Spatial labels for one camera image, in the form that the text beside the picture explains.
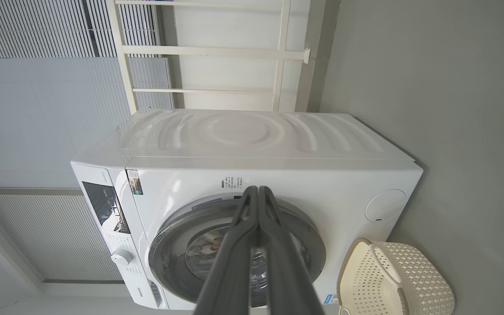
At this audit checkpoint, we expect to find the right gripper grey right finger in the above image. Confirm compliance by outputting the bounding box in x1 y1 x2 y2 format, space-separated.
259 186 326 315

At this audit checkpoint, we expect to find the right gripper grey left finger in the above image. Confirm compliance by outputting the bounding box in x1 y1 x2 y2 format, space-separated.
193 186 259 315

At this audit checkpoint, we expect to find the glass washing machine door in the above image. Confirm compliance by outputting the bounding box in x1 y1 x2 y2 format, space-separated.
148 192 327 308

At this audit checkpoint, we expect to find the white front-load washing machine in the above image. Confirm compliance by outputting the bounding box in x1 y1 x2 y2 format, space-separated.
70 108 424 310

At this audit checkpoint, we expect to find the white plastic control knob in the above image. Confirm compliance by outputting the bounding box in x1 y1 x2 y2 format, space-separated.
111 248 134 267

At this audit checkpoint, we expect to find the cream perforated laundry basket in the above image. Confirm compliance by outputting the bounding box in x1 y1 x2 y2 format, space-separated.
336 238 455 315

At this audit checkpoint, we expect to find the white metal railing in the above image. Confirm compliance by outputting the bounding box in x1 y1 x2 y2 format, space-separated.
105 0 312 113

